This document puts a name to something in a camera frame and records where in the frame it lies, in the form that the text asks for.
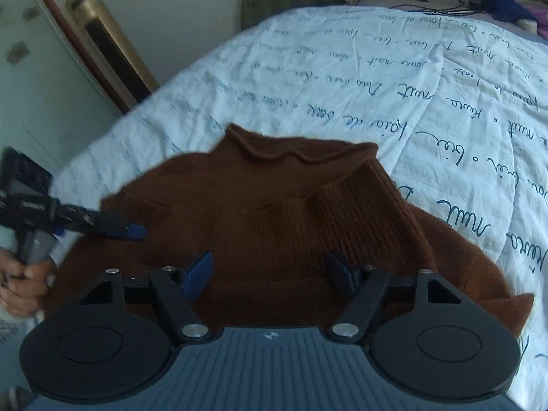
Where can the person's left hand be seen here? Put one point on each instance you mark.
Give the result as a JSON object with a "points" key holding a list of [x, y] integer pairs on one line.
{"points": [[21, 291]]}

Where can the navy blue knitted item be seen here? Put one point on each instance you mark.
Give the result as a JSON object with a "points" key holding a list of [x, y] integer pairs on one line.
{"points": [[507, 6]]}

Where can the white script-printed quilt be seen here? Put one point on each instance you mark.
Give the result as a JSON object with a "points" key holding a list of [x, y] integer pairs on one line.
{"points": [[364, 85]]}

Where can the gold picture frame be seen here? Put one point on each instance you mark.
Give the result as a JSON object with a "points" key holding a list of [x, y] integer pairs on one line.
{"points": [[113, 47]]}

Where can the purple-pink cloth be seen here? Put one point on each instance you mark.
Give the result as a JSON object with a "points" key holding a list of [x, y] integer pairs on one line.
{"points": [[543, 21]]}

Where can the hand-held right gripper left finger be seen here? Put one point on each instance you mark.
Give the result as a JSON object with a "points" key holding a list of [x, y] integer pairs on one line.
{"points": [[197, 275]]}

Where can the brown knit sweater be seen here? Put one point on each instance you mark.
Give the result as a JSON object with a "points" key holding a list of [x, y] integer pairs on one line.
{"points": [[278, 231]]}

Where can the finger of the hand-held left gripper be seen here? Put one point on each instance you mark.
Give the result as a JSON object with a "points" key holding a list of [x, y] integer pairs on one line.
{"points": [[111, 224]]}

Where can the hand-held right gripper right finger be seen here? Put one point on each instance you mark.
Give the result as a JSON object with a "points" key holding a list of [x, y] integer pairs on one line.
{"points": [[342, 272]]}

